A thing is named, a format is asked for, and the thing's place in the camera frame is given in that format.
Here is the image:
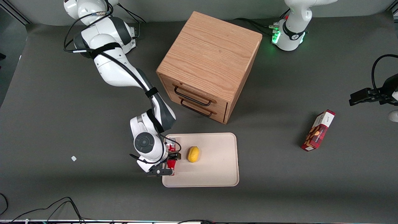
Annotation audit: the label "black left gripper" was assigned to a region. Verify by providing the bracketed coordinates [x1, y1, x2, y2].
[349, 74, 398, 106]

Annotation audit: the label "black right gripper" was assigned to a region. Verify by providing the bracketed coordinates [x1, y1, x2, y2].
[146, 152, 182, 177]

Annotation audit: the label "beige rectangular tray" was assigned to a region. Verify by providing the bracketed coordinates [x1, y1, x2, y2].
[162, 133, 239, 188]

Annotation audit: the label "yellow lemon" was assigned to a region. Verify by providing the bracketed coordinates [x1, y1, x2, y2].
[187, 146, 200, 163]

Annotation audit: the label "red cookie box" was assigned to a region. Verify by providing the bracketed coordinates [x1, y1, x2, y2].
[301, 110, 336, 152]

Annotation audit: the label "wooden drawer cabinet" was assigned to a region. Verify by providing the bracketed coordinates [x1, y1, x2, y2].
[156, 11, 263, 124]

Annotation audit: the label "black cable loop on left arm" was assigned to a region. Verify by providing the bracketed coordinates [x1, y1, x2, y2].
[371, 54, 398, 94]

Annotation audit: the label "black wire drawer handle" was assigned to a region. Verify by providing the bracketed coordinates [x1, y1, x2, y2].
[174, 86, 213, 107]
[180, 99, 215, 118]

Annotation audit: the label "black cable at table edge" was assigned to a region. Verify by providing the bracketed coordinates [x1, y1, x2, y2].
[177, 219, 215, 224]

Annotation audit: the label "black cable along right arm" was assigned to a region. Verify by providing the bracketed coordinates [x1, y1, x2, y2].
[64, 9, 182, 165]

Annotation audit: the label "long black cable on table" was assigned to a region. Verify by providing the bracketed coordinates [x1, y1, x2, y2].
[9, 197, 90, 224]

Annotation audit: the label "black cables at left arm base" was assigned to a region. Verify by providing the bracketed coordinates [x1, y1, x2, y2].
[233, 9, 291, 36]

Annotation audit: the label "black cables at arm base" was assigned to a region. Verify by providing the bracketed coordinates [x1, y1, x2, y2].
[233, 9, 291, 36]
[118, 3, 147, 39]

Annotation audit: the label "black cables at right arm base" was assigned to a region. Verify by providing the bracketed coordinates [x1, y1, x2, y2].
[118, 3, 147, 39]

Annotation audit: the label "short black cable loop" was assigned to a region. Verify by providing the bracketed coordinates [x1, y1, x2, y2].
[0, 193, 8, 217]

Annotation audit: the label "aluminium frame rail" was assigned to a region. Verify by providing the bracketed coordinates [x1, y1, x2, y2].
[0, 0, 31, 25]

